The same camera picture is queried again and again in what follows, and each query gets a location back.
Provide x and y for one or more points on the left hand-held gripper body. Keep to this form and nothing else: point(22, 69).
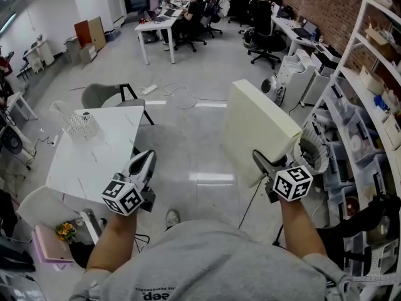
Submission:
point(125, 199)

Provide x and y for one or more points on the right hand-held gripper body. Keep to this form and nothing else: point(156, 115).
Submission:
point(293, 183)

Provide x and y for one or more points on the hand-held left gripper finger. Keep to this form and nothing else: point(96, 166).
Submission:
point(128, 165)
point(151, 168)

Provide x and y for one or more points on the pale yellow cardboard box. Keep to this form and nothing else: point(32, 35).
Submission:
point(250, 130)

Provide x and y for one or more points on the clear plastic tray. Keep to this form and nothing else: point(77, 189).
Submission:
point(78, 125)

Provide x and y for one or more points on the person's right forearm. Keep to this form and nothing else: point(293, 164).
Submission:
point(300, 227)

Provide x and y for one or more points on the person's left forearm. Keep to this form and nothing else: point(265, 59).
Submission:
point(109, 240)

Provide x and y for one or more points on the white marble table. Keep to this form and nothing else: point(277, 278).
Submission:
point(94, 165)

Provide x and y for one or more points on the white pleated bucket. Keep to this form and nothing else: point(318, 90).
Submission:
point(313, 143)

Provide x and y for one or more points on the person's grey shoe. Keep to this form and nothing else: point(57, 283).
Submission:
point(172, 218)

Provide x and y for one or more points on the orange flowers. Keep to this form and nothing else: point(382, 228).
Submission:
point(65, 230)

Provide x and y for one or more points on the round white device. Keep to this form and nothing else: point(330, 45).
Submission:
point(271, 88)

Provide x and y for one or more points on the white power strip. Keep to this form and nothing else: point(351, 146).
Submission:
point(148, 89)
point(55, 140)

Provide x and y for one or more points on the grey upholstered chair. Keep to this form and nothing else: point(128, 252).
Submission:
point(97, 94)

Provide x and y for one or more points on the white chair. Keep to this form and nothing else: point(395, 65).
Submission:
point(44, 205)

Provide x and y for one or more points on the white plastic cabinet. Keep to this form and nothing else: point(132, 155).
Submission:
point(297, 77)

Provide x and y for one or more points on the person's grey sweatshirt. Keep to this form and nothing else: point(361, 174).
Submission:
point(200, 256)

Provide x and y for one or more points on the white shelving unit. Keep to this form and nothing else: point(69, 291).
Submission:
point(347, 74)

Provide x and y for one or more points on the black office chair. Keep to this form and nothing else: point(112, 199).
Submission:
point(191, 41)
point(266, 47)

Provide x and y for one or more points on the black round fan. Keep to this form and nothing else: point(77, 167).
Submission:
point(12, 141)

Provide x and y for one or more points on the small drawer cabinet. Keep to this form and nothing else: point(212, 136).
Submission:
point(87, 53)

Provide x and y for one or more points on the small white table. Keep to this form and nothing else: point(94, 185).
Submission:
point(18, 100)

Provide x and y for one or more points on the long white office desk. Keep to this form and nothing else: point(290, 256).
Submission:
point(291, 31)

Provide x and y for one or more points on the light wooden board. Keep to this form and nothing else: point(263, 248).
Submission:
point(97, 31)

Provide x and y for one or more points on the red-brown wooden board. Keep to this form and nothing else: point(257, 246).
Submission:
point(82, 33)

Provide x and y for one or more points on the small white desk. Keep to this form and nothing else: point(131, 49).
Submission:
point(42, 50)

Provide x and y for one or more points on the office chair with jackets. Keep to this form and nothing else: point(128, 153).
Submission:
point(220, 2)

